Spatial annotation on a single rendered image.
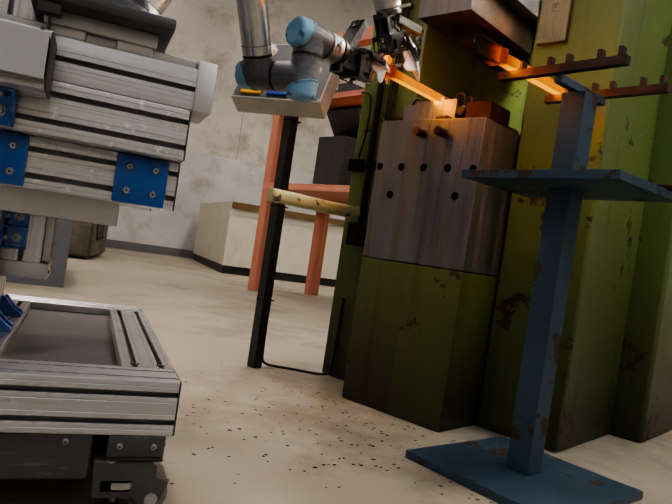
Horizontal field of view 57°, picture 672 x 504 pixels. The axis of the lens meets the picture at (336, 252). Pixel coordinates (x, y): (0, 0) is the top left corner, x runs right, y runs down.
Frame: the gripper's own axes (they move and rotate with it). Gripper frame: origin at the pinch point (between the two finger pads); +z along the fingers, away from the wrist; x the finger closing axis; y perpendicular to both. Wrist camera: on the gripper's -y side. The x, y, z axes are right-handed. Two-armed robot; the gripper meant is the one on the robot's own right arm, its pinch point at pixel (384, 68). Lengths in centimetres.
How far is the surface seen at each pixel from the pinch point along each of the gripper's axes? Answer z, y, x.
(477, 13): 31.2, -27.0, 7.7
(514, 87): 75, -18, 0
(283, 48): 14, -18, -62
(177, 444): -51, 101, 1
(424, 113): 27.7, 5.2, -4.0
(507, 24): 50, -31, 8
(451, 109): 27.7, 4.4, 6.0
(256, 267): 224, 76, -302
